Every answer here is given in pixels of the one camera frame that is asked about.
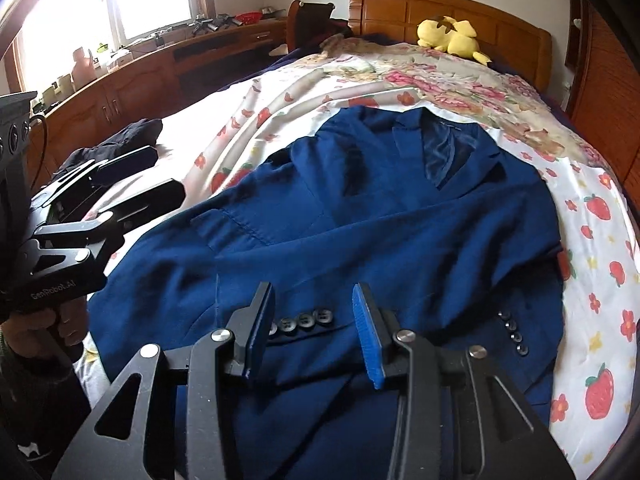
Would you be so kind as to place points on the wood framed window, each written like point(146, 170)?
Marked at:
point(125, 0)

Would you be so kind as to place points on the floral quilt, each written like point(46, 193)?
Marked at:
point(450, 80)

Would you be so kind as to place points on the strawberry print bed sheet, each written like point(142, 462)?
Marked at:
point(600, 280)

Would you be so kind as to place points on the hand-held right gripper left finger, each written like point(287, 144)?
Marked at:
point(260, 330)

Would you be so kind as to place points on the red bowl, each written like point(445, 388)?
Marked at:
point(247, 18)

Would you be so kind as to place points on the navy blue blazer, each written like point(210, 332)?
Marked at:
point(375, 200)

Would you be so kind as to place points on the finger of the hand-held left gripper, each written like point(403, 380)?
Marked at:
point(150, 200)
point(125, 165)

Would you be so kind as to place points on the wooden bed headboard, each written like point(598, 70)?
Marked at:
point(400, 15)

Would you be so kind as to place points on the person's left forearm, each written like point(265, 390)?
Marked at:
point(35, 400)

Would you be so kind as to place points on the wooden chair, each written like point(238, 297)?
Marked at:
point(310, 20)

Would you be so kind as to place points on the wooden louvred wardrobe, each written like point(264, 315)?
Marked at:
point(610, 85)

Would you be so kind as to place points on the pink bottle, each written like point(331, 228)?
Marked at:
point(82, 72)

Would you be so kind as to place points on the black clothes pile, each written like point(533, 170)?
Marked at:
point(135, 132)

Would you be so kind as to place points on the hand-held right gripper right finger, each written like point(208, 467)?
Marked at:
point(370, 340)

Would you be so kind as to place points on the person's left hand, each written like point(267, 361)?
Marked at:
point(30, 330)

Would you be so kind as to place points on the wooden desk cabinet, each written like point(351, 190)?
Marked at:
point(125, 90)

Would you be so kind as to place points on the yellow plush toy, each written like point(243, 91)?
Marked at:
point(450, 35)

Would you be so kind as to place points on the black gadgets on desk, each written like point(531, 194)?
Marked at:
point(212, 25)

